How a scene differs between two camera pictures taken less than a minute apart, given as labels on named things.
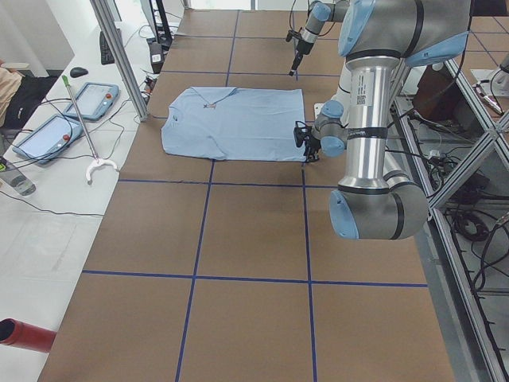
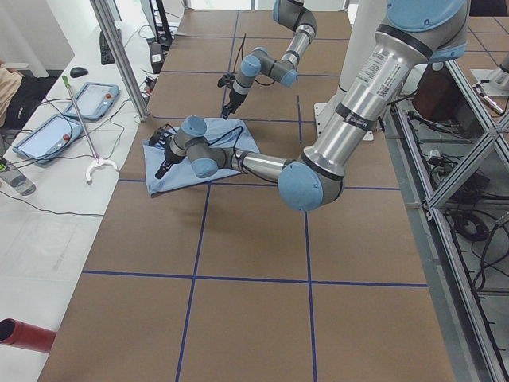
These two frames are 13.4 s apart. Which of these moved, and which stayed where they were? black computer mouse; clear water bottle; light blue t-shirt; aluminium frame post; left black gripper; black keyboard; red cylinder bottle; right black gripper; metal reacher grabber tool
Moved: left black gripper; right black gripper; light blue t-shirt
Stayed: red cylinder bottle; black keyboard; metal reacher grabber tool; black computer mouse; aluminium frame post; clear water bottle
